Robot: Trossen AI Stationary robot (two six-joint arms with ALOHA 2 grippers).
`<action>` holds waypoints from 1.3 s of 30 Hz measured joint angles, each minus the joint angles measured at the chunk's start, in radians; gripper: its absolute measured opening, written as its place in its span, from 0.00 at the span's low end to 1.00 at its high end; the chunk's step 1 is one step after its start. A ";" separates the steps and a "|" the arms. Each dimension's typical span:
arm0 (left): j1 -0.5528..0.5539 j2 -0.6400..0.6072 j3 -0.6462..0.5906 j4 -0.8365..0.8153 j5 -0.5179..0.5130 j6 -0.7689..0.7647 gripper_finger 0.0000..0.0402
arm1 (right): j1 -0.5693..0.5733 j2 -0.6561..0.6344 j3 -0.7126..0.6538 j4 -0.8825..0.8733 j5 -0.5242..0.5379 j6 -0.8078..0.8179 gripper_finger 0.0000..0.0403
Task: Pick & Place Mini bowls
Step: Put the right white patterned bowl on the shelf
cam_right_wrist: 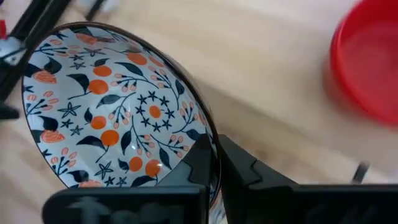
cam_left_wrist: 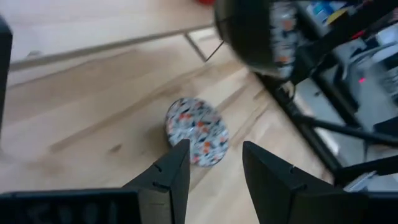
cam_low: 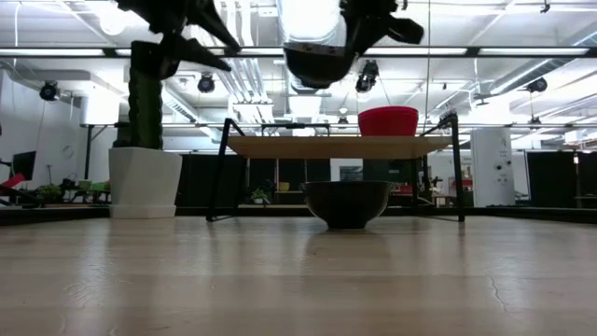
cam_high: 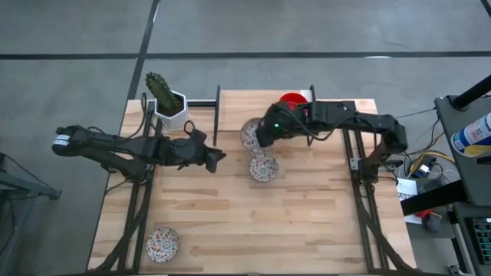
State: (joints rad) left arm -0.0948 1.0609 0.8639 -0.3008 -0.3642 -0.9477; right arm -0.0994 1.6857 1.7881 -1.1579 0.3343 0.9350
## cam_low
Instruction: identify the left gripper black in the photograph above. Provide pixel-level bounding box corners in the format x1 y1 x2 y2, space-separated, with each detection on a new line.
116 0 242 80

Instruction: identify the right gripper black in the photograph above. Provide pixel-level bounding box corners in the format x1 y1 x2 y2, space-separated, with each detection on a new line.
340 0 424 57

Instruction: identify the black patterned mini bowl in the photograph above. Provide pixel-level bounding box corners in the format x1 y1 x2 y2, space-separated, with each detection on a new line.
283 41 356 91

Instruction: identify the red plastic mini bowl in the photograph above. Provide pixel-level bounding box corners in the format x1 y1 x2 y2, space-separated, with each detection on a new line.
357 105 420 137

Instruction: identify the long ceiling light strip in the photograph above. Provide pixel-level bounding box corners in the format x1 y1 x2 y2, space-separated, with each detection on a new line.
479 47 591 57
0 48 106 58
363 47 468 56

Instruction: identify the green cactus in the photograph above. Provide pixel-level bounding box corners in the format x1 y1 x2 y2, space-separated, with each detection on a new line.
128 69 164 150

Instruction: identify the white hexagonal plant pot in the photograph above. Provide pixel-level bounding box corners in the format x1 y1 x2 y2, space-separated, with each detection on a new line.
108 147 184 219

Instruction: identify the white column cabinet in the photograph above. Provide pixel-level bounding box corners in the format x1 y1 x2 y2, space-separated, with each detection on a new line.
469 127 515 208

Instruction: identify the black computer monitor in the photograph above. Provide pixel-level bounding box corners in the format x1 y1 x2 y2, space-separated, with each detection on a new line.
10 149 38 182

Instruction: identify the wooden shelf with black frame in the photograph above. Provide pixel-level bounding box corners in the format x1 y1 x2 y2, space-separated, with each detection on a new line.
206 110 466 223

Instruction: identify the black aluminium rig frame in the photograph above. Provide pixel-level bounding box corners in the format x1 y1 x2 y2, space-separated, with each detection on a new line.
0 205 597 227

